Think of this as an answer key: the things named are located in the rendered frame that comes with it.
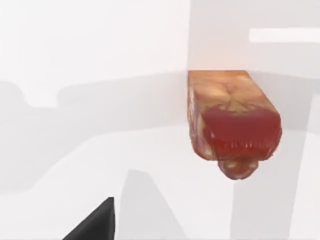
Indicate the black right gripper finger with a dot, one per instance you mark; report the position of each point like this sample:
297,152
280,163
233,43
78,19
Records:
100,222

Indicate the orange and red bottle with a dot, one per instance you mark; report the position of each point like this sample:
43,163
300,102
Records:
232,125

